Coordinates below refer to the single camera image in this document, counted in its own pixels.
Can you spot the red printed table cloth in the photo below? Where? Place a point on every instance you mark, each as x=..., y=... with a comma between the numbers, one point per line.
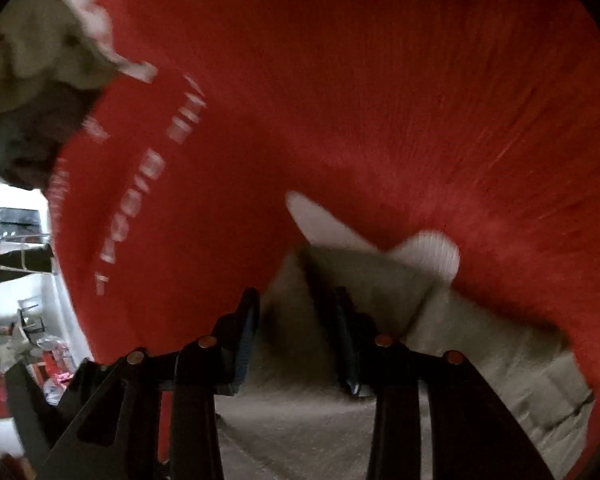
x=355, y=110

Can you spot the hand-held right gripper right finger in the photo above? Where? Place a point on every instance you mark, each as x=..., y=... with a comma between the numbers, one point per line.
x=347, y=355

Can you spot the pile of crumpled cloths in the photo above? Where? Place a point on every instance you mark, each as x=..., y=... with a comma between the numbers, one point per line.
x=35, y=45

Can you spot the dark crumpled cloth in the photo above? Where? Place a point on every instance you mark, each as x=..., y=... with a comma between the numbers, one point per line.
x=30, y=140

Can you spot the grey-beige small garment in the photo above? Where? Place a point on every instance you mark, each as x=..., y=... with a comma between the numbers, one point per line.
x=305, y=435

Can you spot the metal frame chair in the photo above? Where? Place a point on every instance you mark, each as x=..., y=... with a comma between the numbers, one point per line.
x=22, y=260

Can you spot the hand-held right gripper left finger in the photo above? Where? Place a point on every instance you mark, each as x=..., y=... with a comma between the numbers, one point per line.
x=245, y=342

